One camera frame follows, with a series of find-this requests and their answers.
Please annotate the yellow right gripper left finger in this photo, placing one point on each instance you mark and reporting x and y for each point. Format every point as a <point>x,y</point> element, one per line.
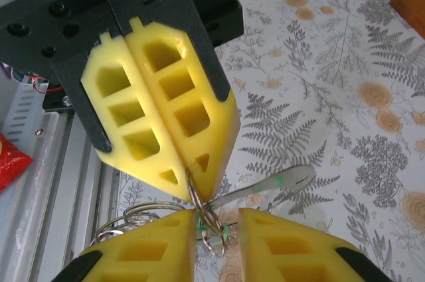
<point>172,262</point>

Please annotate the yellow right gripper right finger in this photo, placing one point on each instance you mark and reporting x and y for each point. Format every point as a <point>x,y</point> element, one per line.
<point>259,262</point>

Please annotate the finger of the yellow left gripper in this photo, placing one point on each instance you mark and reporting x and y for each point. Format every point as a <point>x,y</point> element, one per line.
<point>133,162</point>
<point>212,136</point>

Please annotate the silver keyring with keys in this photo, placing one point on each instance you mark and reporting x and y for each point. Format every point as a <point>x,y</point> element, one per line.
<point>199,202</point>

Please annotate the key with green tag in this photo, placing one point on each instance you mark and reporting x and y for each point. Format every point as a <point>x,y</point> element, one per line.
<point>299,176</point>

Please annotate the red snack packet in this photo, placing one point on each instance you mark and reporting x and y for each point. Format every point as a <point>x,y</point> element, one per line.
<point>13,162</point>

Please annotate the gold hook stand, wooden base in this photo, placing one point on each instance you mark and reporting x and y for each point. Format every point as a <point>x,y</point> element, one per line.
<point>411,10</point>

